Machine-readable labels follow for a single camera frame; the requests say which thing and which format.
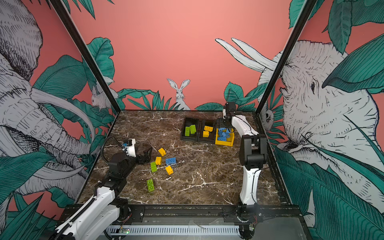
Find orange yellow lego front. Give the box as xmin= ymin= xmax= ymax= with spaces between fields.
xmin=203 ymin=131 xmax=210 ymax=138

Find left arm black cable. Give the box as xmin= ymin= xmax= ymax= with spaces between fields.
xmin=100 ymin=136 xmax=124 ymax=165

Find green lego front left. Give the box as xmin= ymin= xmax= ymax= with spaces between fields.
xmin=147 ymin=179 xmax=155 ymax=193

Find green lego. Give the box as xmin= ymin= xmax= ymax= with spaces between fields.
xmin=185 ymin=127 xmax=190 ymax=137
xmin=147 ymin=179 xmax=155 ymax=193
xmin=189 ymin=125 xmax=197 ymax=135

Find yellow lego small left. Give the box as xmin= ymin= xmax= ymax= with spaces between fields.
xmin=155 ymin=157 xmax=162 ymax=166

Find green lego top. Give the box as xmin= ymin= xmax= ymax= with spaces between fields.
xmin=185 ymin=127 xmax=190 ymax=137
xmin=189 ymin=125 xmax=197 ymax=135

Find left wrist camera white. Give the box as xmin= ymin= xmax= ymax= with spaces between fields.
xmin=123 ymin=139 xmax=136 ymax=158

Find green lego mid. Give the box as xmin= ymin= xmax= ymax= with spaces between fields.
xmin=150 ymin=162 xmax=157 ymax=173

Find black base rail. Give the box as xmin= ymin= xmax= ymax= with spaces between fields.
xmin=118 ymin=205 xmax=302 ymax=225

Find right black frame post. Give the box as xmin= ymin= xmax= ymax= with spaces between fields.
xmin=256 ymin=0 xmax=317 ymax=117

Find white vented strip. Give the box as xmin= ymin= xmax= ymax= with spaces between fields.
xmin=106 ymin=225 xmax=240 ymax=236

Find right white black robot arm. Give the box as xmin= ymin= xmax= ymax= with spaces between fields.
xmin=217 ymin=102 xmax=268 ymax=205

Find yellow plastic bin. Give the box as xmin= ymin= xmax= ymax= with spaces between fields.
xmin=215 ymin=119 xmax=235 ymax=147

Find left black frame post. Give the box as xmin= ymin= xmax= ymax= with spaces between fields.
xmin=50 ymin=0 xmax=121 ymax=115

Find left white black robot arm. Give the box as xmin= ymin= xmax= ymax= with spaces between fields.
xmin=41 ymin=146 xmax=153 ymax=240

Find black frame post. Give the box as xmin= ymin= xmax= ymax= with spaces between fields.
xmin=50 ymin=0 xmax=121 ymax=115
xmin=256 ymin=0 xmax=317 ymax=117

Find black bin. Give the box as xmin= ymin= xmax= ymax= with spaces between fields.
xmin=181 ymin=117 xmax=200 ymax=142
xmin=198 ymin=119 xmax=216 ymax=144

